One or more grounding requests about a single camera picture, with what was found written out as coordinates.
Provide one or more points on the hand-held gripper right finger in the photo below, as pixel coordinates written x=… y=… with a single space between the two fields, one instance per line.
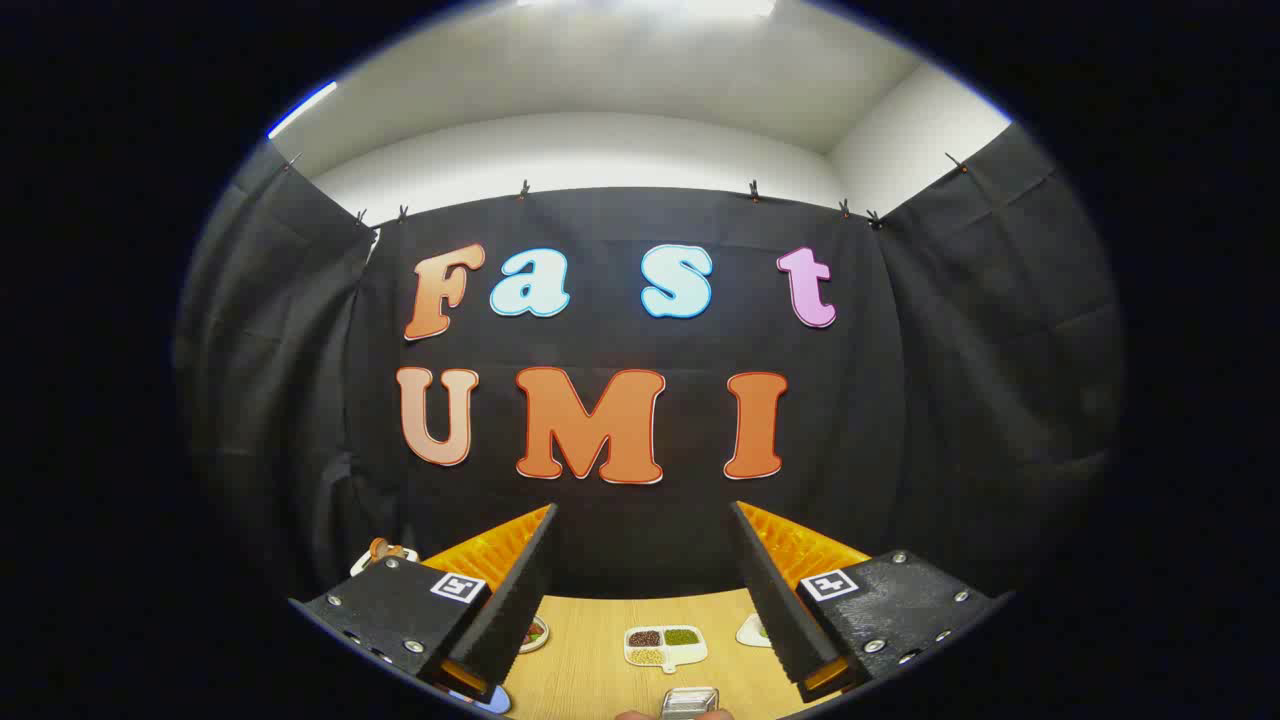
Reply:
x=775 y=610

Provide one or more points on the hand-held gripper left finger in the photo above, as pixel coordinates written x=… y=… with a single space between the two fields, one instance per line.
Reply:
x=515 y=610

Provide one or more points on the oval white food plate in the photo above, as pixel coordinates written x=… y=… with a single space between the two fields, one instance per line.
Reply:
x=537 y=634

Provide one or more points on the white rectangular tray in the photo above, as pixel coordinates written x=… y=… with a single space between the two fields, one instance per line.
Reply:
x=748 y=632

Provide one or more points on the blue plate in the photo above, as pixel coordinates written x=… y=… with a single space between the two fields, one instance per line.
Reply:
x=497 y=701

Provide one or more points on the white divided tray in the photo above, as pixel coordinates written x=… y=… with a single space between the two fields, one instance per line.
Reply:
x=690 y=655

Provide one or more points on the green mung beans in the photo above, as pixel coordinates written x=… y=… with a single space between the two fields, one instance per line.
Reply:
x=681 y=636

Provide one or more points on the perforated metal basket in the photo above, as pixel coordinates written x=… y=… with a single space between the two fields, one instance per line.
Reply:
x=690 y=703

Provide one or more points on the dark red beans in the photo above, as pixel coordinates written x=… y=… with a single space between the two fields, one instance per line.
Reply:
x=644 y=638

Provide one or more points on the yellow soybeans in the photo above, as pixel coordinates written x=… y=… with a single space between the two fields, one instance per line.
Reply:
x=647 y=657

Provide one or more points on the toast bread slices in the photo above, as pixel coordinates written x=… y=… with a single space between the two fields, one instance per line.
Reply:
x=380 y=548

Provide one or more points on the cream toaster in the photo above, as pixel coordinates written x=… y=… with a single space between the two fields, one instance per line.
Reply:
x=362 y=565

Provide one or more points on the row of black cloth clips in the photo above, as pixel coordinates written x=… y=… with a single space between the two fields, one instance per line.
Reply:
x=754 y=190

